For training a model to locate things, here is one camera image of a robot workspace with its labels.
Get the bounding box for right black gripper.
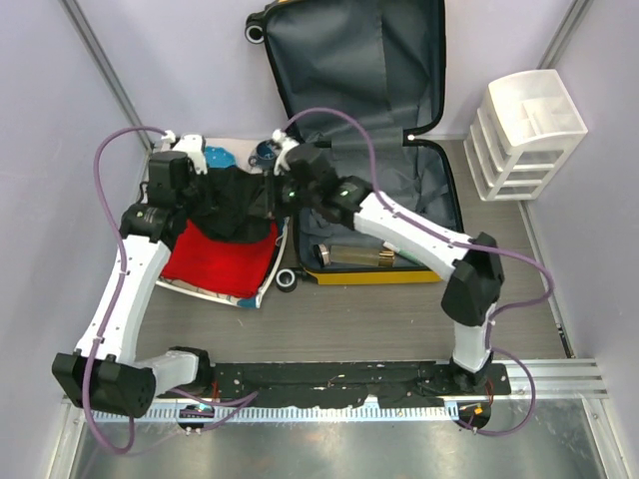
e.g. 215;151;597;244
247;170;318;222

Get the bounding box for red item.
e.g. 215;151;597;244
161;221;279;298

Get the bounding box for teal Doraemon towel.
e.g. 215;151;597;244
156;220;289;309

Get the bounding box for yellow Pikachu hard suitcase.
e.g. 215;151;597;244
243;0;468;293

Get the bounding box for green white tube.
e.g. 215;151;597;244
382;241;421;264

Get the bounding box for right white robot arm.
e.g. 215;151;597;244
267;131;504;394

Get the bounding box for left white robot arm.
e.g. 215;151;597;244
52;150;213;418

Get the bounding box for blue polka dot plate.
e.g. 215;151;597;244
204;146;237;169

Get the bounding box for dark blue ceramic cup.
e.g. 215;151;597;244
249;140;281;170

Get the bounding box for small round silver tin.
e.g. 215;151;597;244
314;243;330;267

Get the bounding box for clear amber bottle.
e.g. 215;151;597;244
329;244;395;267

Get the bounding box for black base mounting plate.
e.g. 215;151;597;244
183;360;511;409

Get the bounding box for white plastic drawer organizer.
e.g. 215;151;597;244
463;69;588;202

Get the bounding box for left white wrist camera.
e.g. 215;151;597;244
160;130;208;175

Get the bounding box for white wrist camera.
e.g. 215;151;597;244
160;130;208;175
272;129;300;176

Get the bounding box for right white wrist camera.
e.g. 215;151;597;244
272;129;300;176

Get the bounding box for white slotted cable duct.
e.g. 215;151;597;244
85;402;459;423

